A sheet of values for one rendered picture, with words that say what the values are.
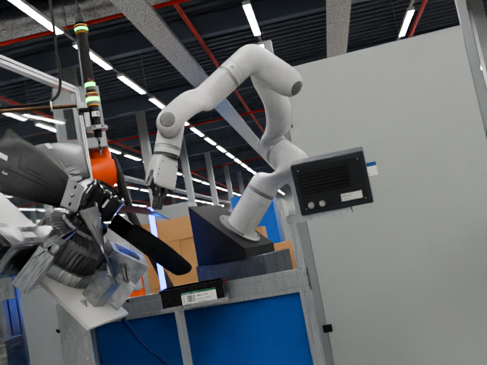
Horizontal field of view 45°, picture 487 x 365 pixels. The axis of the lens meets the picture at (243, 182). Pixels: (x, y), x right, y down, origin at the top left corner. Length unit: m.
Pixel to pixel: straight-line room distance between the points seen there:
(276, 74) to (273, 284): 0.75
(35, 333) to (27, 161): 1.19
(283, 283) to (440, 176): 1.67
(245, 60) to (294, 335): 0.99
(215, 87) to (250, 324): 0.87
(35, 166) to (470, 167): 2.53
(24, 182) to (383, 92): 2.42
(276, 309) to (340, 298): 1.45
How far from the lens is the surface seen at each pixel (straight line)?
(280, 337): 2.22
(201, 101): 1.90
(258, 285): 2.19
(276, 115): 2.20
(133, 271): 2.02
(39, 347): 2.84
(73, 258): 1.86
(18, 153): 1.79
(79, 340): 1.86
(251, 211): 2.39
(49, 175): 1.82
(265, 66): 2.03
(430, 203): 3.59
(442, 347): 3.67
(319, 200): 2.12
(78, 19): 2.13
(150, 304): 2.32
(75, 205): 1.86
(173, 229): 9.92
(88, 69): 2.07
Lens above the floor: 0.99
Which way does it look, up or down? 6 degrees up
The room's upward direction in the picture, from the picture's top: 11 degrees counter-clockwise
